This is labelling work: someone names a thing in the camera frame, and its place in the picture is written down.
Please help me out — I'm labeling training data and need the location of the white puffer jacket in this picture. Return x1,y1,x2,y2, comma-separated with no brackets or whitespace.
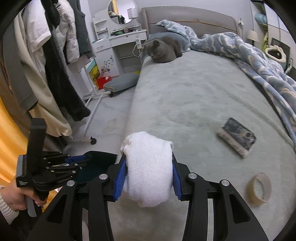
57,0,79,64

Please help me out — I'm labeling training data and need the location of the person's left hand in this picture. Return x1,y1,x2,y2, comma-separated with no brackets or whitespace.
0,185,48,212

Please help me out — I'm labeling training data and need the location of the bedside lamp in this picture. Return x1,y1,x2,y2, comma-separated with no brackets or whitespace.
246,30,259,47

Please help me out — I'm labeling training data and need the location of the grey cat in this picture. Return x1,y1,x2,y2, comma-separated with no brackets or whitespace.
142,36,183,64

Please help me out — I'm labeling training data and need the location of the white table lamp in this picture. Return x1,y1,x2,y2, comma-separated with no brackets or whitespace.
127,8,139,20

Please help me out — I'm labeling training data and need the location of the white wardrobe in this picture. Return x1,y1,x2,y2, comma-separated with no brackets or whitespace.
251,0,296,79

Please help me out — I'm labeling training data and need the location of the person's left forearm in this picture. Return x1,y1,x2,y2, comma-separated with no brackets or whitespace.
0,185,20,225

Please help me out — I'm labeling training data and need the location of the blue patterned blanket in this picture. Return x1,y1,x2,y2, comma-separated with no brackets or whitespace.
156,20,296,142

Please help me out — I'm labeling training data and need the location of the white cable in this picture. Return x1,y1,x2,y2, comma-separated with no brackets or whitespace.
133,44,144,58

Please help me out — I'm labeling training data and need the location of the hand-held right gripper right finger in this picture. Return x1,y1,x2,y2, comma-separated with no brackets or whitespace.
172,154,269,241

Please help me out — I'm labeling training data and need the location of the blue bundle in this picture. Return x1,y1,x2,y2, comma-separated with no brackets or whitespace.
254,13,268,24

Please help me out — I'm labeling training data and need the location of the dark grey knit garment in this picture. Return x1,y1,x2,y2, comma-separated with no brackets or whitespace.
69,0,96,59

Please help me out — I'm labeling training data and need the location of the black fuzzy coat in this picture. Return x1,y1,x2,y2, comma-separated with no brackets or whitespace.
42,0,91,121

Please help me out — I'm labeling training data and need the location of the cream coat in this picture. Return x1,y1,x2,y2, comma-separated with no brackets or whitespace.
14,11,73,137

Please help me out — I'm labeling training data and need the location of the black chair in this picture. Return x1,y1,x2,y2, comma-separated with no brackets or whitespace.
270,37,293,75

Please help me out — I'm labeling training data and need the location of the pile of small toiletries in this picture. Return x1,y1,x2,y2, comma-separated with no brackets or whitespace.
111,28,141,36

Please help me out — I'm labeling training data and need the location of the white plush cushion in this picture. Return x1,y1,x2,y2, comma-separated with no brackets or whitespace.
265,45,287,63

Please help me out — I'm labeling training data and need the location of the white dressing table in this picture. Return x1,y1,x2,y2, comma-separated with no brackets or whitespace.
92,10,148,77

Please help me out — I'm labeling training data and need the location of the red box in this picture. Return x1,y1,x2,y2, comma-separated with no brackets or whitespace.
97,75,112,89

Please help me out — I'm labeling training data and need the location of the grey bed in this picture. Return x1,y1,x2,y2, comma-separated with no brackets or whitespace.
109,50,294,241

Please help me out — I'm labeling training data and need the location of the round mirror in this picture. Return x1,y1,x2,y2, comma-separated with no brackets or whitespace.
108,0,138,25

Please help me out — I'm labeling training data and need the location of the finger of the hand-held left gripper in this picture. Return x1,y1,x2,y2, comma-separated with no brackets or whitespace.
43,152,92,164
46,163,83,173

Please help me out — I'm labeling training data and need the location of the yellow picture box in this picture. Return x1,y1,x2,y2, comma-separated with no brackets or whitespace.
88,61,100,85

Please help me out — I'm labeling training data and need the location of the beige tape roll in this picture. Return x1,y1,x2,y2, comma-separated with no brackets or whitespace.
250,172,272,206

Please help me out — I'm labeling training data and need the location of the white cloth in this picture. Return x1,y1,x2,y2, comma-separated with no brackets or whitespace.
121,131,174,208

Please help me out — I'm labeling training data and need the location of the white clothes rack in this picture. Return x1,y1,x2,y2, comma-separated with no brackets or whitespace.
67,59,114,145

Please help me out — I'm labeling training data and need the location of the white shirt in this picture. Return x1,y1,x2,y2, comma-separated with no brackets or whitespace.
24,2,52,77

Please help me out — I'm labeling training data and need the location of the grey floor cushion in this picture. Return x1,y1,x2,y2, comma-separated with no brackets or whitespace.
103,73,140,94

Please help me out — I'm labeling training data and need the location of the grey padded headboard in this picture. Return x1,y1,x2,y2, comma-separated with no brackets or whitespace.
140,6,240,39

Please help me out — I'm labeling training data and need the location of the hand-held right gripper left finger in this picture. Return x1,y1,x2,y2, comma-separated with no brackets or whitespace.
26,154,127,241

